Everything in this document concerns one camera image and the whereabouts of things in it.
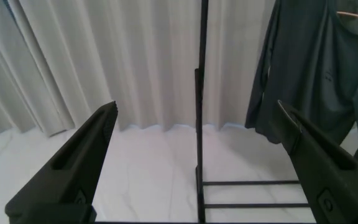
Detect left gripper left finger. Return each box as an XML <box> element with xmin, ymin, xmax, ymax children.
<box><xmin>4</xmin><ymin>101</ymin><xmax>119</xmax><ymax>223</ymax></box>

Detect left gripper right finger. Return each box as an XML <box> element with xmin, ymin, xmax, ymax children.
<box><xmin>272</xmin><ymin>99</ymin><xmax>358</xmax><ymax>223</ymax></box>

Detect white curtain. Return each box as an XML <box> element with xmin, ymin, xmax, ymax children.
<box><xmin>0</xmin><ymin>0</ymin><xmax>276</xmax><ymax>138</ymax></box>

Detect black clothes rack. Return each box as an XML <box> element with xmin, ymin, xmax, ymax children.
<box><xmin>193</xmin><ymin>0</ymin><xmax>311</xmax><ymax>223</ymax></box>

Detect dark grey garment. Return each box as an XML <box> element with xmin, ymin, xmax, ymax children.
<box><xmin>244</xmin><ymin>0</ymin><xmax>358</xmax><ymax>171</ymax></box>

